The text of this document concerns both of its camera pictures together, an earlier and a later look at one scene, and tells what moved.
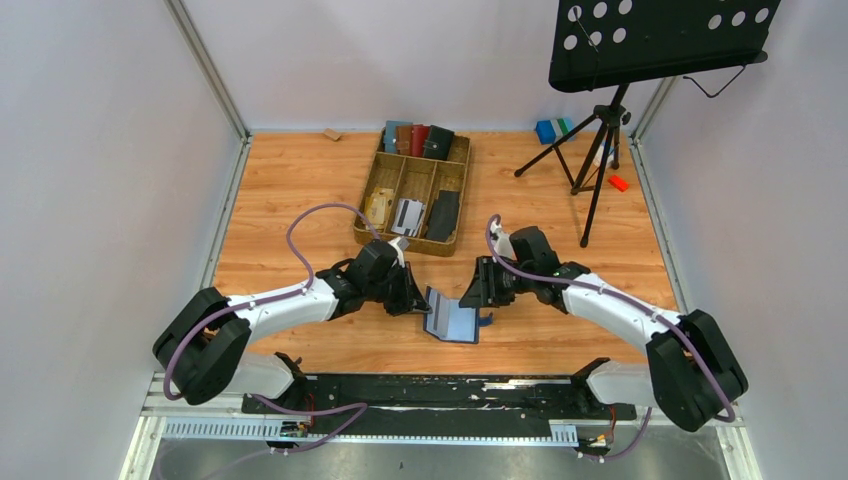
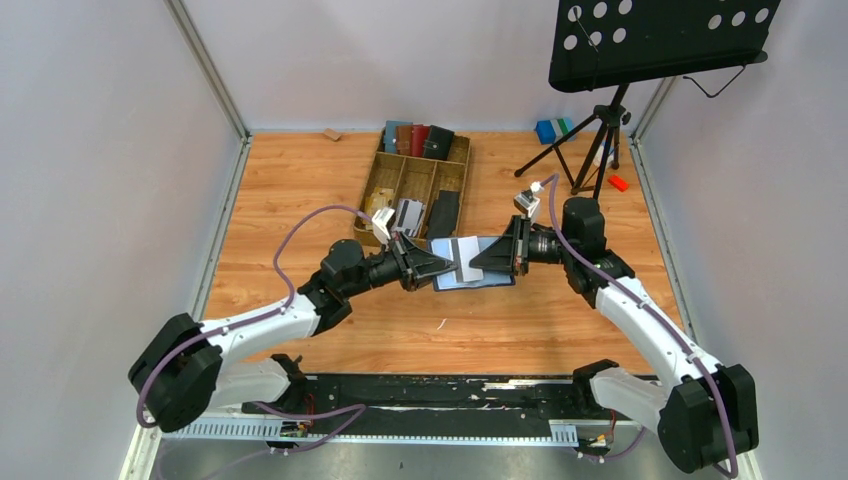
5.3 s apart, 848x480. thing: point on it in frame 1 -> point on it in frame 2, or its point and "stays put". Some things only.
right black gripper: [490, 283] -> [519, 244]
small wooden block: [332, 134] stays put
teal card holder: [390, 134] stays put
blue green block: [550, 131] stays put
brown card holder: [404, 140] stays put
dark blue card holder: [450, 321] -> [449, 280]
